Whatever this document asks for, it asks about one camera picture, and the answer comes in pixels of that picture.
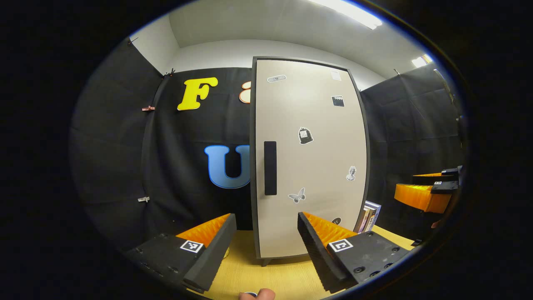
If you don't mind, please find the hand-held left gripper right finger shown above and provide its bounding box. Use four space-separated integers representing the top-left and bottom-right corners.
297 211 412 293

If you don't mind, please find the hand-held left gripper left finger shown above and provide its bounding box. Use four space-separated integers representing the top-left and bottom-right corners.
124 213 237 293

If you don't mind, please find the grey cabinet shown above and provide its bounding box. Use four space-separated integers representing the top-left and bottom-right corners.
249 56 371 267

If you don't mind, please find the beige cabinet door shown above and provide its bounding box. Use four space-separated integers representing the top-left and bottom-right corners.
255 59 368 259

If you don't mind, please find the pink spine book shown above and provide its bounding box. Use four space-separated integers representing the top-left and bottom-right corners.
354 207 367 233

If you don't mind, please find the white spine book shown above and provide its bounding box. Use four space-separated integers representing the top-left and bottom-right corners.
360 205 373 233

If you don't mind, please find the black backdrop cloth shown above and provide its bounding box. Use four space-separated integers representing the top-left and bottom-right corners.
69 37 465 250

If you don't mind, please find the black door handle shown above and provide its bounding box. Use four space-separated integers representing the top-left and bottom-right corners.
264 141 277 196

